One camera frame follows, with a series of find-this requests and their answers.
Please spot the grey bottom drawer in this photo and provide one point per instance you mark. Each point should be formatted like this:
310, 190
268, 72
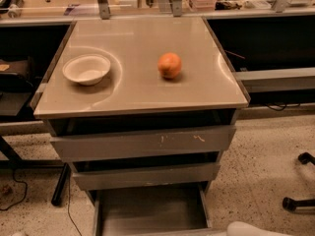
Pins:
171, 210

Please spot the orange fruit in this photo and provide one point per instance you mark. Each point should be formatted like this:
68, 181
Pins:
169, 65

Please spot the black table leg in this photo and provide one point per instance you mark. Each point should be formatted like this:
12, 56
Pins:
57, 195

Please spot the grey top drawer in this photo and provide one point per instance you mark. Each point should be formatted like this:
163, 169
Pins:
143, 143

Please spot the grey metal side rail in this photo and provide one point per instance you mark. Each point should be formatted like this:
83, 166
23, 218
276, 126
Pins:
278, 80

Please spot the grey drawer cabinet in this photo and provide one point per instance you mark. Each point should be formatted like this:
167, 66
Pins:
133, 96

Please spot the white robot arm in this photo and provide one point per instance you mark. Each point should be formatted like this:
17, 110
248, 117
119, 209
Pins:
238, 228

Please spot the grey middle drawer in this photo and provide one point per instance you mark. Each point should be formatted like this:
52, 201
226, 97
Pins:
148, 176

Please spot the white paper bowl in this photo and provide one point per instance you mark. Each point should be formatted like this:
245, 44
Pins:
86, 70

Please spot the grey drawer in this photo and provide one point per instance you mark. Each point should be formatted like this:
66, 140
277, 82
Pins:
148, 176
143, 143
171, 210

